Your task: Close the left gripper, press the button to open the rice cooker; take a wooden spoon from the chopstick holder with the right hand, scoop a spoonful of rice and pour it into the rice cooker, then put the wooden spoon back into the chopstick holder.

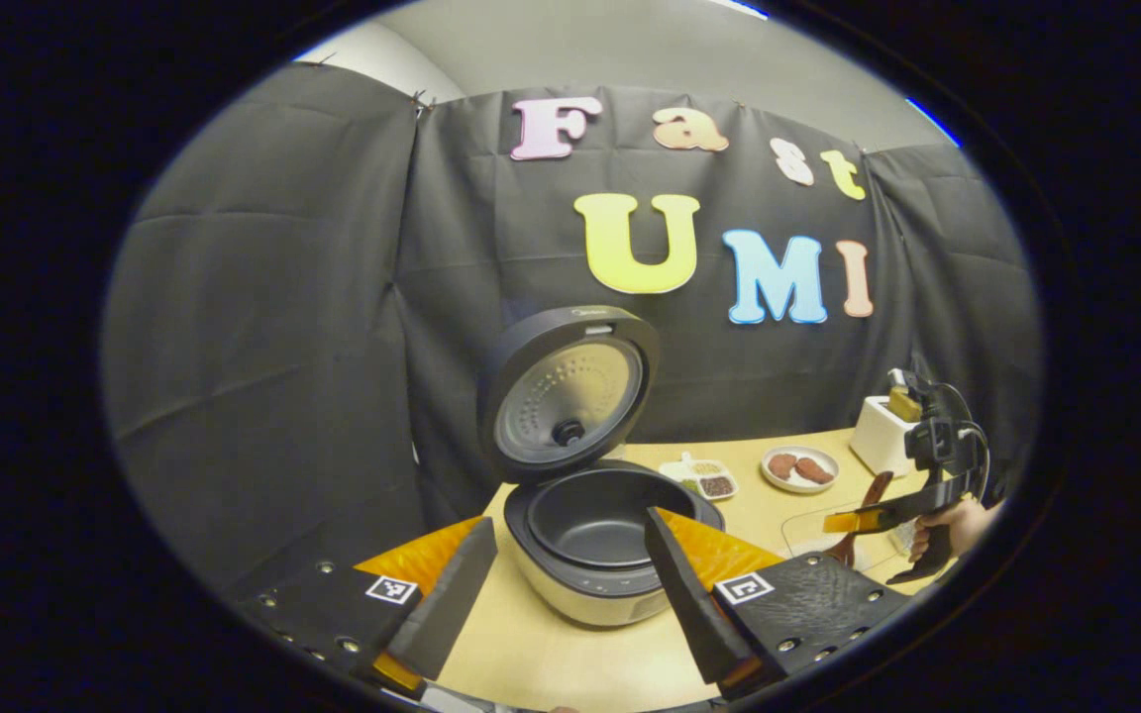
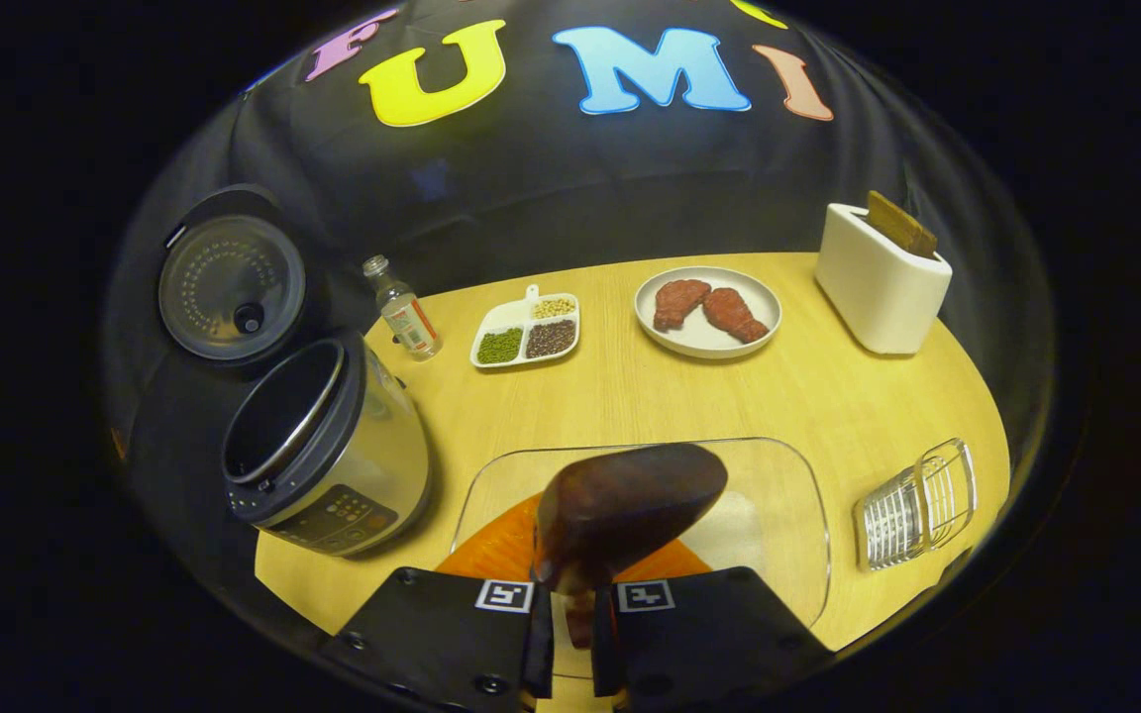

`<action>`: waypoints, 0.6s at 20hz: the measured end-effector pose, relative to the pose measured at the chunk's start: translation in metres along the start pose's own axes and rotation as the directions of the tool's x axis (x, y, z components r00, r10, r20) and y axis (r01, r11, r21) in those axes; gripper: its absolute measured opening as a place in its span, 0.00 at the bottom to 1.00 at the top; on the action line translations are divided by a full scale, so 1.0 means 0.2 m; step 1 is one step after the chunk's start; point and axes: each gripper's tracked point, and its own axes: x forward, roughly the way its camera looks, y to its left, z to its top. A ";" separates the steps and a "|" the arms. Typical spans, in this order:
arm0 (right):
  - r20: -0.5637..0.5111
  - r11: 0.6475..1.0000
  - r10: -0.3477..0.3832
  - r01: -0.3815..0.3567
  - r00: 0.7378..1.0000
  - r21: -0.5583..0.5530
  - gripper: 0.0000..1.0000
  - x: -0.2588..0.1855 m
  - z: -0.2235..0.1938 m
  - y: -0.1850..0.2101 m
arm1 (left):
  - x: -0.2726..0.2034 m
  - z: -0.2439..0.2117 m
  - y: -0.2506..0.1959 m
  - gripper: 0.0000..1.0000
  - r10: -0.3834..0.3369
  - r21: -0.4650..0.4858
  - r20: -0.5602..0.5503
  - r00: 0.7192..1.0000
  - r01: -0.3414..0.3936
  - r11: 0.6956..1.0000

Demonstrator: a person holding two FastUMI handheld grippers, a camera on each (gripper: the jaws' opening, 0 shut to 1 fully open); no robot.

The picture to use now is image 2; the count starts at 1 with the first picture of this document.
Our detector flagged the black silver rice cooker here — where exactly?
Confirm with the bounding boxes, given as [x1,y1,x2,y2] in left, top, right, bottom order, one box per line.
[156,183,433,558]

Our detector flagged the brown toast slice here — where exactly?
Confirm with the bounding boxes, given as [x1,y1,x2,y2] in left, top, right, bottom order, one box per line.
[866,190,939,260]

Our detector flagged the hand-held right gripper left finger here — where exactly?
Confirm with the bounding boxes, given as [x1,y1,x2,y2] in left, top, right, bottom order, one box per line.
[318,493,557,713]

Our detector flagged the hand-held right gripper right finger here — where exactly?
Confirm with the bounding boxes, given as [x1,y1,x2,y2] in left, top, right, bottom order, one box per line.
[590,535,834,713]

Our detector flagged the white divided dish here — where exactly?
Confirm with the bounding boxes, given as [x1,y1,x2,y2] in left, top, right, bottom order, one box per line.
[469,284,581,370]

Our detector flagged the white toaster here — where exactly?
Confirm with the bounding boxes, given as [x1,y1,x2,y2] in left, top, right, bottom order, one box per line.
[814,203,954,356]

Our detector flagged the clear glass tray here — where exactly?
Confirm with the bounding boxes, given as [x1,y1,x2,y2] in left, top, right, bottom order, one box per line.
[450,437,832,684]

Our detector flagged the green mung beans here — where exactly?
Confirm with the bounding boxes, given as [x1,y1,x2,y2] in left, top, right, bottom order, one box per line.
[476,328,524,365]

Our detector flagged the red-brown meat piece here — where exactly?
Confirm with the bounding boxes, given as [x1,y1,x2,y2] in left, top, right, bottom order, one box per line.
[701,287,771,345]
[652,279,712,333]

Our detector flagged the small clear glass bottle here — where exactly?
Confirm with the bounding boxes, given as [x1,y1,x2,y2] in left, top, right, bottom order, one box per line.
[363,255,443,362]

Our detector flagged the white round plate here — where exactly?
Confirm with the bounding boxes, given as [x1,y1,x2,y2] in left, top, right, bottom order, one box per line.
[634,265,783,360]

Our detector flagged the dark brown wooden spoon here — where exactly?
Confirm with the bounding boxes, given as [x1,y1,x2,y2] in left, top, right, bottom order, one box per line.
[531,443,730,650]

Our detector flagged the clear ribbed chopstick holder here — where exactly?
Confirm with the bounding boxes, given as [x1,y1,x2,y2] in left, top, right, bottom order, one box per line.
[853,438,978,573]

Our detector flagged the dark brown beans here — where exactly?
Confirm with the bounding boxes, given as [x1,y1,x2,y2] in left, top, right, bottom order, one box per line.
[526,319,577,359]

